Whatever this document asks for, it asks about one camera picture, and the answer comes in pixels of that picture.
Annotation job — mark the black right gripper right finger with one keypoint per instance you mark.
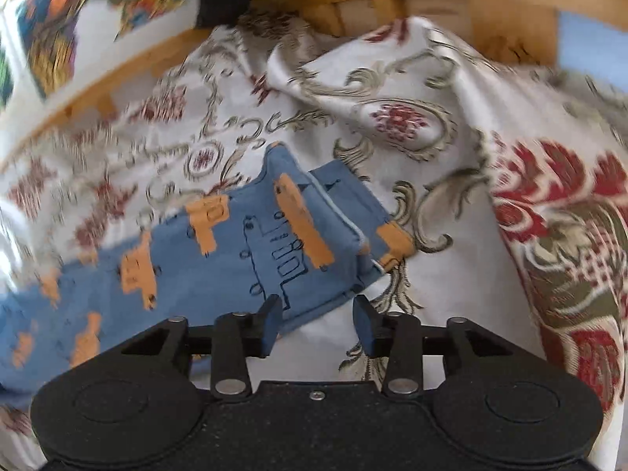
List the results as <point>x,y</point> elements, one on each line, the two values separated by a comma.
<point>404,341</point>

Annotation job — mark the colourful wall poster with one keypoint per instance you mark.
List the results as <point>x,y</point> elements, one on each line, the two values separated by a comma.
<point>49,41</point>

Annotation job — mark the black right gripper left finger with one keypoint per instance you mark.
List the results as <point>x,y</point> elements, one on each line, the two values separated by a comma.
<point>157,362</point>

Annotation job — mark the blue pants with orange prints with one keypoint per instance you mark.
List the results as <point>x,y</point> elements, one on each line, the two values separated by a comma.
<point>313,238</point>

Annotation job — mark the white floral bedspread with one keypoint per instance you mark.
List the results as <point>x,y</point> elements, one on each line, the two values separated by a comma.
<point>510,181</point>

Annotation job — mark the wooden bed frame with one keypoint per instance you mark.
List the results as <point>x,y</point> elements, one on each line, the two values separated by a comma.
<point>166,40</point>

